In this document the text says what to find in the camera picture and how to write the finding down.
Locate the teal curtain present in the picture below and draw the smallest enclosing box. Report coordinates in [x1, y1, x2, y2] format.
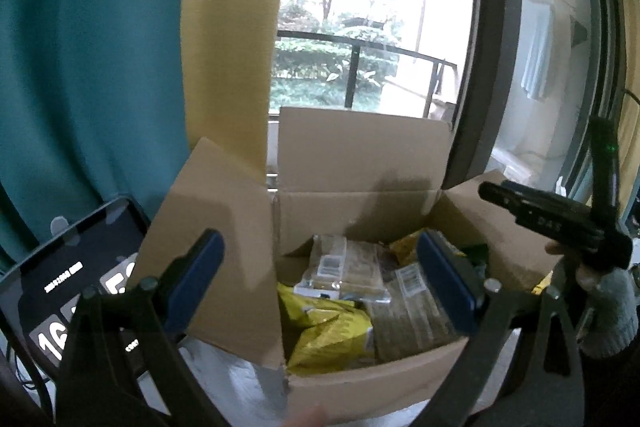
[0, 0, 193, 278]

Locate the black tablet cable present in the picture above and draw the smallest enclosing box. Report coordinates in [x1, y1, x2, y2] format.
[2, 339, 56, 413]

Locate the yellow curtain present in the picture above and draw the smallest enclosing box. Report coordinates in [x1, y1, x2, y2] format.
[182, 0, 298, 188]
[607, 0, 640, 132]

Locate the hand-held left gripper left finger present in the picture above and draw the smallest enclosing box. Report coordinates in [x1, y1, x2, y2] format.
[52, 228, 226, 427]

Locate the yellow tissue packet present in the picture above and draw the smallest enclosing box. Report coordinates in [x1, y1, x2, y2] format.
[530, 271, 555, 297]

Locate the clear pale biscuit packet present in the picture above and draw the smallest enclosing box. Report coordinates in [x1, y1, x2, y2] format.
[292, 234, 396, 303]

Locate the olive packet with white label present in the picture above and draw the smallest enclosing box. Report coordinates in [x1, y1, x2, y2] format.
[365, 262, 468, 363]

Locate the yellow packet with barcode label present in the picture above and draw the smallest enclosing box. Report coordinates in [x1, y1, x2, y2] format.
[277, 282, 371, 333]

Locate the black balcony railing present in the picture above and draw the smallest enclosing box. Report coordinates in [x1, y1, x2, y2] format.
[275, 29, 458, 118]

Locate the black window frame post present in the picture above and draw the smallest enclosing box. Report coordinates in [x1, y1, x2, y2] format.
[555, 0, 631, 208]
[440, 0, 526, 192]

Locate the brown cardboard box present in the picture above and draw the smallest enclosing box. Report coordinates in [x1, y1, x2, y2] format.
[135, 106, 566, 423]

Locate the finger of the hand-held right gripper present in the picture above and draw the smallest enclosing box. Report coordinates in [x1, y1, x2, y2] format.
[477, 179, 606, 253]

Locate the person's right hand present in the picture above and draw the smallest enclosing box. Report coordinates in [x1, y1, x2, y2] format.
[545, 241, 640, 360]

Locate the black tablet with clock display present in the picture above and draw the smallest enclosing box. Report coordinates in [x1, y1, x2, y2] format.
[0, 196, 173, 388]

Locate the person's left hand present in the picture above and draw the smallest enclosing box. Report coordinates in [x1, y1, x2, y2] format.
[282, 404, 331, 427]

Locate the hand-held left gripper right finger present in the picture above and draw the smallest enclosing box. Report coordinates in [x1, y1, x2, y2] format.
[415, 229, 583, 427]

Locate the plain yellow snack packet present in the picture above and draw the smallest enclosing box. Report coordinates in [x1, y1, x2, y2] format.
[287, 314, 377, 375]

